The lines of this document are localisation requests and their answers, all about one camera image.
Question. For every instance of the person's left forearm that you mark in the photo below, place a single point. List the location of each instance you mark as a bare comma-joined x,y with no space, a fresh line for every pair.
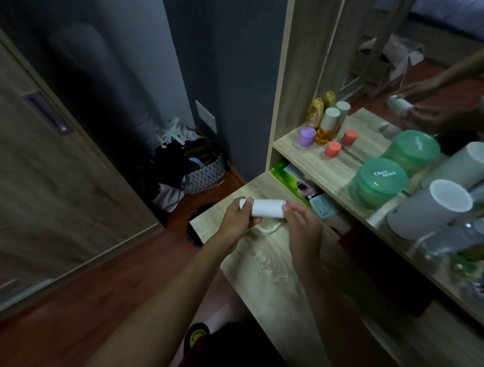
160,314

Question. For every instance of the black round object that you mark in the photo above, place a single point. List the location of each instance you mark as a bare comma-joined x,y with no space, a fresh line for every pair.
200,227

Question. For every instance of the small blue toy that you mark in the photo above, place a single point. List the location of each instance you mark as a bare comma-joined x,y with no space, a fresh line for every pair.
479,290

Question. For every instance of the person's right hand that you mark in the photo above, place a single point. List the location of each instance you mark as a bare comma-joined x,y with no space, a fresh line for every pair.
303,236

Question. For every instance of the white lint roller paper roll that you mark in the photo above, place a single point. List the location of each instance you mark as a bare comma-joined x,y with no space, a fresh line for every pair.
267,208

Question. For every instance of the coral capped jar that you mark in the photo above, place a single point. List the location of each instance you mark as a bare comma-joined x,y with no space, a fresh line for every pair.
332,149

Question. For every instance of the amber bottle with white cap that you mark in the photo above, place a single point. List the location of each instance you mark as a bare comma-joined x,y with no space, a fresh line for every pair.
327,127

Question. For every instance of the pale blue packet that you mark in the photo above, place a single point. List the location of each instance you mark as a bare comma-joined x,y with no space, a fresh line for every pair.
324,207

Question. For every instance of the white cloth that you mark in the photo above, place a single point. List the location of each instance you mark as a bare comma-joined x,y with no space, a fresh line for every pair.
168,196

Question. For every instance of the clear spray bottle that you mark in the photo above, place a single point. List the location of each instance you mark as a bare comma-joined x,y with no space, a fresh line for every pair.
456,234

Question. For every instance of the white wall socket plate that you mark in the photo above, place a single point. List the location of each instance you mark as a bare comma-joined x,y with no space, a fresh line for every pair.
206,116

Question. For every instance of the person's left hand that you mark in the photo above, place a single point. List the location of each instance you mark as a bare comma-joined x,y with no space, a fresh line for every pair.
234,227

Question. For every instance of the patterned laundry basket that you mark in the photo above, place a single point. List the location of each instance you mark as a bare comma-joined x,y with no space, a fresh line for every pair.
206,177

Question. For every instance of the person's black shorts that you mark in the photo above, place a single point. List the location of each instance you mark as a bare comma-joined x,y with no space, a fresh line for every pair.
234,349

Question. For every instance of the small green figure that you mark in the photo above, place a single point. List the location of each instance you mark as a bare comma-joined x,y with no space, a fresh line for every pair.
458,265

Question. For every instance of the wooden wardrobe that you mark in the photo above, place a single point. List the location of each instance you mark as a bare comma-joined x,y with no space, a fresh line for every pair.
85,202

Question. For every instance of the black and pink tube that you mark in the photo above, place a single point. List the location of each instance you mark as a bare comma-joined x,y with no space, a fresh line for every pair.
306,188

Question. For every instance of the yellow shampoo bottle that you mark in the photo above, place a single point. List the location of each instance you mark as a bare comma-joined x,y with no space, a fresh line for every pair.
315,112

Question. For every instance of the purple capped jar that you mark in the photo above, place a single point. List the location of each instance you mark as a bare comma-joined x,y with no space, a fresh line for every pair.
307,136

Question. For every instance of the wooden vanity shelf unit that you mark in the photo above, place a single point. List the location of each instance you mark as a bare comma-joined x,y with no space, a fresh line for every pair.
303,64

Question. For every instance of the white cylinder humidifier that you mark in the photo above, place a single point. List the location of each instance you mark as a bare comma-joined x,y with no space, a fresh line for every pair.
425,211

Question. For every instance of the white plastic bags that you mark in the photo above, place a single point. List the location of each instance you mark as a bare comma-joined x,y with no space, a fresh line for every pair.
176,130

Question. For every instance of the green packet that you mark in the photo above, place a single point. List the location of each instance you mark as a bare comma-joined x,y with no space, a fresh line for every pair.
288,179

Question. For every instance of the green lidded plastic jar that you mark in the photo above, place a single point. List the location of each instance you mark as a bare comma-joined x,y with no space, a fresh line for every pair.
378,183

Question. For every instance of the wall mirror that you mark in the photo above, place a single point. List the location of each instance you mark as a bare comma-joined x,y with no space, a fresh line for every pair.
452,50

